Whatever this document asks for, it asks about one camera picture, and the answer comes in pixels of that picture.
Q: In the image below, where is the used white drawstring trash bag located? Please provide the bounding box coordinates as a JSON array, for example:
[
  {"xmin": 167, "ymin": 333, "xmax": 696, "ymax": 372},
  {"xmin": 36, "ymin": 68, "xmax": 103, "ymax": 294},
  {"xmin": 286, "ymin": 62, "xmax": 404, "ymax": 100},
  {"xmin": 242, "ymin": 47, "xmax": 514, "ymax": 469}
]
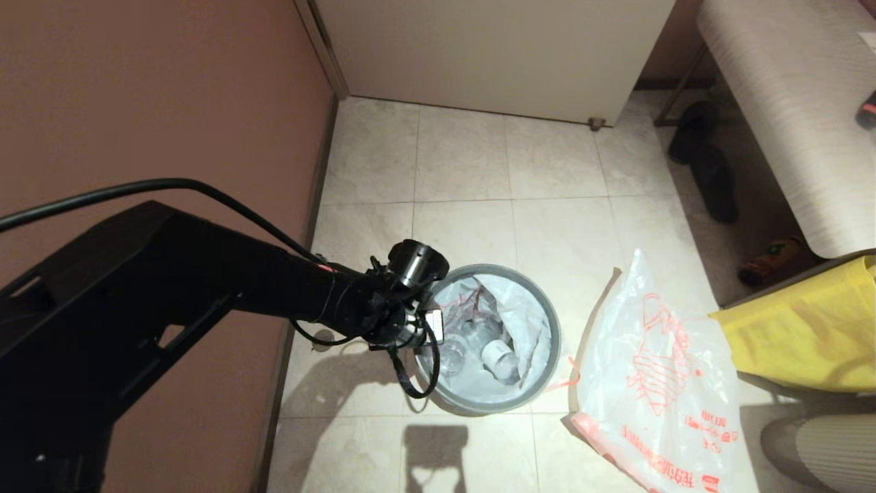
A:
[{"xmin": 428, "ymin": 274, "xmax": 581, "ymax": 406}]

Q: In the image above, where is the white door panel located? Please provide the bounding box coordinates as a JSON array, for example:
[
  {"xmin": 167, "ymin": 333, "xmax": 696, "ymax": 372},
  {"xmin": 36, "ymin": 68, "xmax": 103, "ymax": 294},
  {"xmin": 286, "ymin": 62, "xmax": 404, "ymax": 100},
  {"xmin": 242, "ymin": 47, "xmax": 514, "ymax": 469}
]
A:
[{"xmin": 311, "ymin": 0, "xmax": 678, "ymax": 127}]

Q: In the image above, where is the orange drink bottle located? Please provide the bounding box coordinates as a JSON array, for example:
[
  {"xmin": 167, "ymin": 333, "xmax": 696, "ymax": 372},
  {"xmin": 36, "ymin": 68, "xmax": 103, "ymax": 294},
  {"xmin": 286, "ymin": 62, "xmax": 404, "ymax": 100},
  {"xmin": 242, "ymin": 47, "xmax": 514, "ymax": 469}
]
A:
[{"xmin": 738, "ymin": 238, "xmax": 803, "ymax": 287}]

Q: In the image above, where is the clear crushed plastic bottle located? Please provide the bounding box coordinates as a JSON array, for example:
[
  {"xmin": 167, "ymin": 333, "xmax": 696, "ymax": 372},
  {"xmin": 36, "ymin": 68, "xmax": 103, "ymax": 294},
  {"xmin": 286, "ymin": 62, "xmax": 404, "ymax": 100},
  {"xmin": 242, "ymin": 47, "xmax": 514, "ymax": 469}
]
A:
[{"xmin": 438, "ymin": 332, "xmax": 470, "ymax": 376}]

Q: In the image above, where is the dark bin retaining ring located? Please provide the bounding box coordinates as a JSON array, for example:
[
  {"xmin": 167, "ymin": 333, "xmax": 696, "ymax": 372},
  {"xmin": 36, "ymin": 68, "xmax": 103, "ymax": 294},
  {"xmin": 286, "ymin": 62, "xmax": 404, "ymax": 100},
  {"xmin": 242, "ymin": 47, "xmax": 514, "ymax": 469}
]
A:
[{"xmin": 414, "ymin": 264, "xmax": 562, "ymax": 416}]

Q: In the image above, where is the wood-grain bench top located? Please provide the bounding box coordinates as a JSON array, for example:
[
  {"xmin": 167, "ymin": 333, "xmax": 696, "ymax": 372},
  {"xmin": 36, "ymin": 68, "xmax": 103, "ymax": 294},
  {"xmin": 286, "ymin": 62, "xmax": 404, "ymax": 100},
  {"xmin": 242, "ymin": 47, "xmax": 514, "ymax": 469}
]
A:
[{"xmin": 697, "ymin": 0, "xmax": 876, "ymax": 260}]

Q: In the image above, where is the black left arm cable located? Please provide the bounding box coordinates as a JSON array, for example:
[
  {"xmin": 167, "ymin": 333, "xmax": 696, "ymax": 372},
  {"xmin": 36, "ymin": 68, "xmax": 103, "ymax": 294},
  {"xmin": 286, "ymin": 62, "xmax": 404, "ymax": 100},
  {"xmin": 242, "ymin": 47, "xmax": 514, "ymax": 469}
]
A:
[{"xmin": 0, "ymin": 178, "xmax": 331, "ymax": 269}]

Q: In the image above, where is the white-labelled plastic bottle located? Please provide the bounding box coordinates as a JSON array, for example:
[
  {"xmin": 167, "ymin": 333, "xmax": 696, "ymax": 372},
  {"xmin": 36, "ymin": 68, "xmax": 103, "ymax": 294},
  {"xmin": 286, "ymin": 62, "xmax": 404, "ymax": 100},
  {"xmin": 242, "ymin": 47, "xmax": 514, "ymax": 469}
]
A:
[{"xmin": 481, "ymin": 339, "xmax": 521, "ymax": 381}]

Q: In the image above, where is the yellow fabric bag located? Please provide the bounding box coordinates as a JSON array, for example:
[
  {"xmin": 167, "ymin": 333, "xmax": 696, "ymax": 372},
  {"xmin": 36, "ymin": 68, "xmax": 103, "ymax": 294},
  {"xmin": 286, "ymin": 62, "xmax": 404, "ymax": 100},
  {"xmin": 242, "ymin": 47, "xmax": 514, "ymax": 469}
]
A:
[{"xmin": 708, "ymin": 255, "xmax": 876, "ymax": 394}]

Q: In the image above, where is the black slipper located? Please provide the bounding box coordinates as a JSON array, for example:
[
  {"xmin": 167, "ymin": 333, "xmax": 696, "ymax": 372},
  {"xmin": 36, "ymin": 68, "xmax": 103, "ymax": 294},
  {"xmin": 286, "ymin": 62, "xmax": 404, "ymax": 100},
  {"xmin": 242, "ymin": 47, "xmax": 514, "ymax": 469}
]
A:
[
  {"xmin": 667, "ymin": 101, "xmax": 721, "ymax": 165},
  {"xmin": 688, "ymin": 147, "xmax": 740, "ymax": 224}
]

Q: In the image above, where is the white pleated round stool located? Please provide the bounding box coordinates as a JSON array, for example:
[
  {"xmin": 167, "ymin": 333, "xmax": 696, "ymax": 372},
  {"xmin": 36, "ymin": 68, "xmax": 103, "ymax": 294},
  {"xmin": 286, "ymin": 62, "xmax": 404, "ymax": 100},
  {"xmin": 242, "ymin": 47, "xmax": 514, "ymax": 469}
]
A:
[{"xmin": 760, "ymin": 413, "xmax": 876, "ymax": 493}]

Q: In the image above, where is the white bin liner bag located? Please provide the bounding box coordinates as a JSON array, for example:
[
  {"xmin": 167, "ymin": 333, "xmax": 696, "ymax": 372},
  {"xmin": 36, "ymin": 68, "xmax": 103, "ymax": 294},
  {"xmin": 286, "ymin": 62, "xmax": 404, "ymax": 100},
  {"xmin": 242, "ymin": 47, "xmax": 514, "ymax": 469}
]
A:
[{"xmin": 561, "ymin": 248, "xmax": 743, "ymax": 493}]

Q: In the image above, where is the black left gripper cable loop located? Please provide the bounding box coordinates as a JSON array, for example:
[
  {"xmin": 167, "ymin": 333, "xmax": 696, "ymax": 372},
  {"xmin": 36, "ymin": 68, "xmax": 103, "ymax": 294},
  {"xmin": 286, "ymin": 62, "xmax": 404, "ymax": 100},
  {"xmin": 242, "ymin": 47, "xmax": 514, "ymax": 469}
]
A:
[{"xmin": 387, "ymin": 318, "xmax": 443, "ymax": 400}]

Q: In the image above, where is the metal bench leg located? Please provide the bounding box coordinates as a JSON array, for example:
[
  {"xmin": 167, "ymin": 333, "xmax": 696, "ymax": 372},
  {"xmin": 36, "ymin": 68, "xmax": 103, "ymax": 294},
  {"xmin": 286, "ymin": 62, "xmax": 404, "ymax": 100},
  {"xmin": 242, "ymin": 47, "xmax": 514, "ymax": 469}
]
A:
[{"xmin": 654, "ymin": 45, "xmax": 716, "ymax": 128}]

